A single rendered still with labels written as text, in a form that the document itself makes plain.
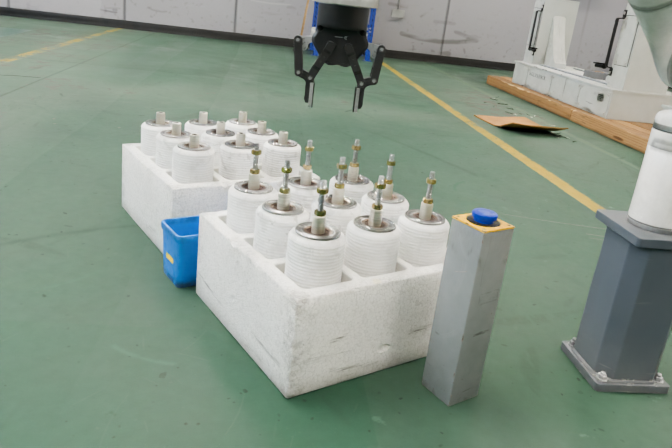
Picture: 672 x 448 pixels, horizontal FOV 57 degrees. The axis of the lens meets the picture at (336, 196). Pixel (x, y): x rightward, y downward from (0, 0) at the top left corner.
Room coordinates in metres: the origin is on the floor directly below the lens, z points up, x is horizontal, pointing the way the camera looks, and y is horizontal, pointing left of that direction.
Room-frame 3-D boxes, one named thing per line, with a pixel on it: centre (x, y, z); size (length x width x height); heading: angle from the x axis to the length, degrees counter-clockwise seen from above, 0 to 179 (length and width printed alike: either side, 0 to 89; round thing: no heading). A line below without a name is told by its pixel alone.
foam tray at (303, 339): (1.11, 0.00, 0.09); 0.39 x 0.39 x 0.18; 36
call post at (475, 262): (0.92, -0.24, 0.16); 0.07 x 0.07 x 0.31; 36
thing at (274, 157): (1.52, 0.15, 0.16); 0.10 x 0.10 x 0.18
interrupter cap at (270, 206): (1.04, 0.09, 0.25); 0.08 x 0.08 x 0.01
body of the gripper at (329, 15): (0.94, 0.02, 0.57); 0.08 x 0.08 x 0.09
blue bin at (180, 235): (1.28, 0.22, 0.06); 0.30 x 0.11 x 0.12; 127
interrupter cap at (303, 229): (0.95, 0.02, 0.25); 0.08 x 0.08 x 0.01
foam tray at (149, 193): (1.55, 0.32, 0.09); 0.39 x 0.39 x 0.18; 36
